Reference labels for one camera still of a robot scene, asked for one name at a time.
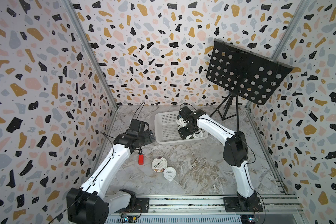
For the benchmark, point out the black perforated music stand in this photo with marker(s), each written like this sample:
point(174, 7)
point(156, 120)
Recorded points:
point(244, 74)

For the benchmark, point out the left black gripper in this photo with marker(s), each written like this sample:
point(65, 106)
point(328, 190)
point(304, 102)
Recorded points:
point(147, 139)

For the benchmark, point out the white plastic basket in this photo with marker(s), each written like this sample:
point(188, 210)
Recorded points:
point(166, 130)

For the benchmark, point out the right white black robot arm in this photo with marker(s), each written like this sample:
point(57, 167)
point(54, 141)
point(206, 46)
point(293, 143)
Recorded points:
point(235, 152)

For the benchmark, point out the white teardrop lid yogurt cup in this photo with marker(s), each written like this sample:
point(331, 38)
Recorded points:
point(169, 173)

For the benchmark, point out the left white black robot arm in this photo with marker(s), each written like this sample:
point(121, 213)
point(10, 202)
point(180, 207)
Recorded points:
point(89, 203)

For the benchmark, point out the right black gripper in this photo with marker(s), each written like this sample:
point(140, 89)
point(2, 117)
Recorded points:
point(183, 134)

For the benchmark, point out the Chobani yogurt cup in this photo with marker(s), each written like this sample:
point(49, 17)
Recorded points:
point(159, 164)

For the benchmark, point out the red tag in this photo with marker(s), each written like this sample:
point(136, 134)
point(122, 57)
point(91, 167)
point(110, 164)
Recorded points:
point(141, 159)

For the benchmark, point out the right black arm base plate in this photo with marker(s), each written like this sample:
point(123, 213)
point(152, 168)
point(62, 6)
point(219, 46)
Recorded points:
point(241, 204)

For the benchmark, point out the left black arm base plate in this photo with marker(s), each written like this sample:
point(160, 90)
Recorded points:
point(139, 205)

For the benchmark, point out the aluminium front rail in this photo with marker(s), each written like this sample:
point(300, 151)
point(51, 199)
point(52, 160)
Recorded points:
point(209, 209)

